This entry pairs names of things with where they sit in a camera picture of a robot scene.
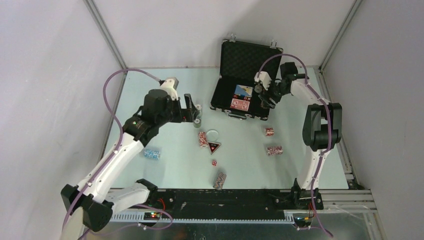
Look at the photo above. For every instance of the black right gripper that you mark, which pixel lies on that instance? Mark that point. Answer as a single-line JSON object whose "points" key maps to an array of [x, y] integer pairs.
{"points": [[265, 96]]}

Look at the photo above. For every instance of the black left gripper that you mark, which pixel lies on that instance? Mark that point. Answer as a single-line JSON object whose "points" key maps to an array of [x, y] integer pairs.
{"points": [[184, 115]]}

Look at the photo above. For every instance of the red white chip stack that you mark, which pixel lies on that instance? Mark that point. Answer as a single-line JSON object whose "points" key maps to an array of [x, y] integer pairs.
{"points": [[269, 131]]}

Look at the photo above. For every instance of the blue white chip stack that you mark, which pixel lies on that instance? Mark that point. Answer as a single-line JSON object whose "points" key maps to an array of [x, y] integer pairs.
{"points": [[151, 154]]}

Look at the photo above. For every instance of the pink white chip stack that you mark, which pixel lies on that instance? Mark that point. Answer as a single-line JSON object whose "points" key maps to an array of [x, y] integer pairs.
{"points": [[274, 150]]}

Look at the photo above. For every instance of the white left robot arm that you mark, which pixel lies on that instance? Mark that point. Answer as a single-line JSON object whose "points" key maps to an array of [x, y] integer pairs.
{"points": [[92, 195]]}

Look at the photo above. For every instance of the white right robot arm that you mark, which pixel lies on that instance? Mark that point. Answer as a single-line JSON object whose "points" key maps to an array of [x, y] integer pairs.
{"points": [[322, 126]]}

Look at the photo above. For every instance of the dark green chip stack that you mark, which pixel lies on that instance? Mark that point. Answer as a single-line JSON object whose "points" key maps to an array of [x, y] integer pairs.
{"points": [[197, 123]]}

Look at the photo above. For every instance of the blue card deck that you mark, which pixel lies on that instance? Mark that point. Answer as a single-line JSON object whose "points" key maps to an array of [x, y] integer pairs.
{"points": [[243, 91]]}

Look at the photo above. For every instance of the clear round dealer button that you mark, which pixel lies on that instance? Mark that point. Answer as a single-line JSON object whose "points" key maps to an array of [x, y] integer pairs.
{"points": [[212, 135]]}

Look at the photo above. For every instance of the red white chip roll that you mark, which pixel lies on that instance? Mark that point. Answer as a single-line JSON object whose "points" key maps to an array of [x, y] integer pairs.
{"points": [[202, 139]]}

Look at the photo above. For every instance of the red card deck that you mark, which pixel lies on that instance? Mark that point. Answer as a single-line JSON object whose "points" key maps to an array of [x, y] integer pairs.
{"points": [[239, 104]]}

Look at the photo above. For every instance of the black aluminium poker case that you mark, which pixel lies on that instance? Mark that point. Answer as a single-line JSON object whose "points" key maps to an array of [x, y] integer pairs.
{"points": [[239, 63]]}

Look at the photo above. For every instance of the black red triangular chip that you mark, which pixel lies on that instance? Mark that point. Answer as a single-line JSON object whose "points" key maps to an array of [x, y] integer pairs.
{"points": [[213, 146]]}

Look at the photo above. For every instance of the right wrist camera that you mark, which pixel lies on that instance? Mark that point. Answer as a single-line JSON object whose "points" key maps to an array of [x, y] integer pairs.
{"points": [[264, 79]]}

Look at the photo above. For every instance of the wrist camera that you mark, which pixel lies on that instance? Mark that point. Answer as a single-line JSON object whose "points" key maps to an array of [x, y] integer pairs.
{"points": [[264, 79], [170, 85]]}

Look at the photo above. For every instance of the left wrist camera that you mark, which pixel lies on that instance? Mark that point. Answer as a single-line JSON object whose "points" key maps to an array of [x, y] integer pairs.
{"points": [[170, 85]]}

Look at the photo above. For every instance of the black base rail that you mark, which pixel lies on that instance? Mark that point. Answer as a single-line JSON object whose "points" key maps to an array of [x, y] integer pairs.
{"points": [[232, 204]]}

